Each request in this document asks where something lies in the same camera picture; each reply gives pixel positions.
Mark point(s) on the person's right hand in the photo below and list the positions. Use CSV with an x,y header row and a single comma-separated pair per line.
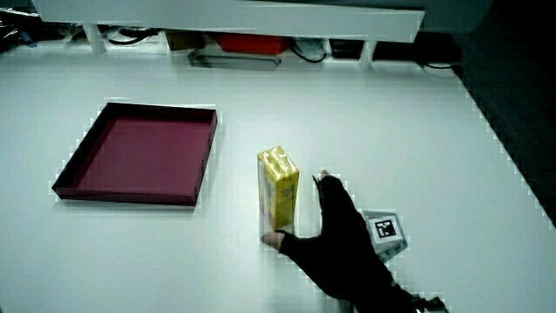
x,y
339,243

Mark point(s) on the yellow ice redtea carton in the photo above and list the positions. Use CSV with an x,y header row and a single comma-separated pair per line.
x,y
280,191

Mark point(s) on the person's right forearm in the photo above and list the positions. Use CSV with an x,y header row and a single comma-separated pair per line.
x,y
397,302

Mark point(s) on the black box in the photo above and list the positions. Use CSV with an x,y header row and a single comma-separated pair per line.
x,y
346,48

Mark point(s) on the grey flat tray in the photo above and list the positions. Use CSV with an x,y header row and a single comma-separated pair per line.
x,y
234,61

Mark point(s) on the maroon square tray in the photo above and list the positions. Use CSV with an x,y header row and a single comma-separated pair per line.
x,y
139,158

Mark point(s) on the red box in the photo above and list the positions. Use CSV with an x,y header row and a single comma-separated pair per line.
x,y
253,44

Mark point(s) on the white desk shelf riser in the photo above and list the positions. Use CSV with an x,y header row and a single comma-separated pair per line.
x,y
234,17

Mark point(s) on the brown box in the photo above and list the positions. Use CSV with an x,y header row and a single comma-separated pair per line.
x,y
184,40

